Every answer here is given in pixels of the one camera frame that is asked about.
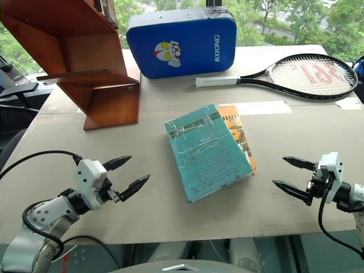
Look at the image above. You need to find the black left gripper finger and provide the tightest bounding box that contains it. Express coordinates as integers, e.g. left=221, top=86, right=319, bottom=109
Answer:
left=101, top=155, right=133, bottom=172
left=118, top=174, right=151, bottom=203

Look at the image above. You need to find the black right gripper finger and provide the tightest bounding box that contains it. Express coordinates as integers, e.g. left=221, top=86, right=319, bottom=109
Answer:
left=272, top=179, right=311, bottom=205
left=282, top=155, right=317, bottom=172

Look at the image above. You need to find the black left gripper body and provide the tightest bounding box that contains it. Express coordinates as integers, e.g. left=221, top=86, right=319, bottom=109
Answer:
left=98, top=171, right=122, bottom=204

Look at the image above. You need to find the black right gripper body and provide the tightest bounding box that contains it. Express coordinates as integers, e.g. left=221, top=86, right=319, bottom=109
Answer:
left=305, top=162, right=337, bottom=206

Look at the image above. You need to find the orange book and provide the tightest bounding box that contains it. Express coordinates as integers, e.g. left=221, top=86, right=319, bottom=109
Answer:
left=217, top=104, right=257, bottom=173

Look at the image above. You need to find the teal book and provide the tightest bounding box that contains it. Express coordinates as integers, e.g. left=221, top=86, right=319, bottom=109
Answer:
left=164, top=104, right=254, bottom=204

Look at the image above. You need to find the wooden shelf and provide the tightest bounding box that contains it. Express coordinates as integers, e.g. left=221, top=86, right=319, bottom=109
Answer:
left=0, top=0, right=141, bottom=131

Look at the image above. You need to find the grey cardboard table cover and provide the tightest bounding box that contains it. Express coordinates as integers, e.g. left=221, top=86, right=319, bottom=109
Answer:
left=0, top=82, right=364, bottom=246

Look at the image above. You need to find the long white tape strip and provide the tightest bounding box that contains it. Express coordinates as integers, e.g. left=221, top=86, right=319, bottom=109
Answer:
left=237, top=100, right=293, bottom=116

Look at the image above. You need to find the blue and black object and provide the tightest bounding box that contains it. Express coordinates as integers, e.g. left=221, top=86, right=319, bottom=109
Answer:
left=351, top=55, right=364, bottom=104

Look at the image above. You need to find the black tennis racket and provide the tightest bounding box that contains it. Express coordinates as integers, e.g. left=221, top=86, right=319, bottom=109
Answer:
left=195, top=53, right=359, bottom=101

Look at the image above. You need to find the blue padded kick shield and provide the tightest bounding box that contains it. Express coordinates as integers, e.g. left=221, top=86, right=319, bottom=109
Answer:
left=126, top=7, right=238, bottom=80

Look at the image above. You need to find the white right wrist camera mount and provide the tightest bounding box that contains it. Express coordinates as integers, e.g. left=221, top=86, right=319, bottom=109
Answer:
left=316, top=151, right=345, bottom=205

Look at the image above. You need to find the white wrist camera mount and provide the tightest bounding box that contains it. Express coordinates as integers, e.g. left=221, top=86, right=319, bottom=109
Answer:
left=316, top=151, right=345, bottom=205
left=74, top=159, right=109, bottom=212

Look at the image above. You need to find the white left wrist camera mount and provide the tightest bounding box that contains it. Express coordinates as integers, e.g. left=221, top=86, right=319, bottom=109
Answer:
left=74, top=159, right=109, bottom=212

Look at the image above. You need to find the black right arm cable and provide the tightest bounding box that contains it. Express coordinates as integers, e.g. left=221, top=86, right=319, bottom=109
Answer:
left=317, top=181, right=364, bottom=258

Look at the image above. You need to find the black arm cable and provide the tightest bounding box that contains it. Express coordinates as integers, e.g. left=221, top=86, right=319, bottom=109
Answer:
left=317, top=181, right=364, bottom=258
left=0, top=150, right=122, bottom=270

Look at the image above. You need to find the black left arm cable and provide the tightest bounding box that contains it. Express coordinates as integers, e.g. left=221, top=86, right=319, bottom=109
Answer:
left=0, top=150, right=122, bottom=270

